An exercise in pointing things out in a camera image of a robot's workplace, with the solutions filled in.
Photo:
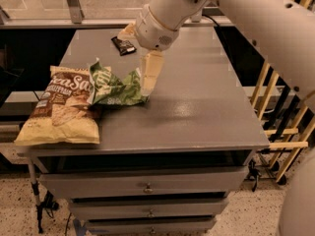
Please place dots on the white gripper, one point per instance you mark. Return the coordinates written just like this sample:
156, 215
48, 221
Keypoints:
152, 29

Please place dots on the green jalapeno chip bag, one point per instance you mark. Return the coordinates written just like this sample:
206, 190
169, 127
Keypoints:
107, 89

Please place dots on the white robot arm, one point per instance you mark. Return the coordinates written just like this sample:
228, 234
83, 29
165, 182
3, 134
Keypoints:
282, 31

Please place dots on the brown sea salt chip bag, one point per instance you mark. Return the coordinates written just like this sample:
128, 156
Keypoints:
63, 113

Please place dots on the small dark snack bar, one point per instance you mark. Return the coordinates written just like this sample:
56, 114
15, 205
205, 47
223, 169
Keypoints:
123, 46

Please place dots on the grey drawer cabinet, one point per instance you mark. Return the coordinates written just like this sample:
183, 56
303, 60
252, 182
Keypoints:
198, 117

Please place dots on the top grey drawer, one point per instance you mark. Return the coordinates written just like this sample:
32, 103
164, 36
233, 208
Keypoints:
143, 183

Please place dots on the grey drawer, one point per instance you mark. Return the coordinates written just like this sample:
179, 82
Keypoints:
152, 226
143, 183
148, 209

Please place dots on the yellow wooden rack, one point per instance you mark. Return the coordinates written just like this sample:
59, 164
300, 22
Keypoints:
280, 124

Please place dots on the middle grey drawer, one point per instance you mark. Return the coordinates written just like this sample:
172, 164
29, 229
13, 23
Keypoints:
148, 209

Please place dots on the bottom grey drawer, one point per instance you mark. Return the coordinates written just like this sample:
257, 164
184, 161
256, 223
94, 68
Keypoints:
152, 226

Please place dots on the black tripod stand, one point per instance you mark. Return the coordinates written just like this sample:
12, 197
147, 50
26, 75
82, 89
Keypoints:
48, 204

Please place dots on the metal railing frame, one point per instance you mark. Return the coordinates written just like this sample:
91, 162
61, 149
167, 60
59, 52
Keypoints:
76, 14

